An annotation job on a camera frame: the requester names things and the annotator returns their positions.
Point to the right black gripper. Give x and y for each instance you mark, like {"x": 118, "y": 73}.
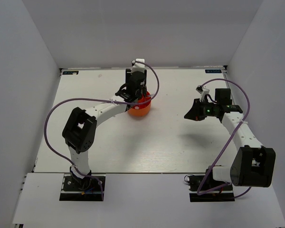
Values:
{"x": 194, "y": 113}

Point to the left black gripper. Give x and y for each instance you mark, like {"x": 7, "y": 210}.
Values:
{"x": 128, "y": 75}

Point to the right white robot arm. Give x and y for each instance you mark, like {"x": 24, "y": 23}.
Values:
{"x": 253, "y": 164}

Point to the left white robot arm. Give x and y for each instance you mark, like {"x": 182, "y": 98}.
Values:
{"x": 79, "y": 131}

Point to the orange round organizer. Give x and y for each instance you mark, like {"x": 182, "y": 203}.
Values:
{"x": 144, "y": 107}

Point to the right corner label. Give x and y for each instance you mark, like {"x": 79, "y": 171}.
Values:
{"x": 213, "y": 71}

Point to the corner label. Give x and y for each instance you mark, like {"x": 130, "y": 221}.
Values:
{"x": 70, "y": 72}
{"x": 213, "y": 71}

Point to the left corner label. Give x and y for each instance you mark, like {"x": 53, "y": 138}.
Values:
{"x": 70, "y": 72}

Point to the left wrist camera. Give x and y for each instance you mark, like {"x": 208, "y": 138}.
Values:
{"x": 138, "y": 65}

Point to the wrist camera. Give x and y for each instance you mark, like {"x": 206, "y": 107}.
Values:
{"x": 138, "y": 65}
{"x": 203, "y": 91}

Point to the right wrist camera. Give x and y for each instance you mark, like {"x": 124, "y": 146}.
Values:
{"x": 203, "y": 91}

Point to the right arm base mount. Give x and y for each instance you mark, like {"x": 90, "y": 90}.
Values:
{"x": 219, "y": 194}

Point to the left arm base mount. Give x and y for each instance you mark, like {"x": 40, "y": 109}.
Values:
{"x": 90, "y": 191}

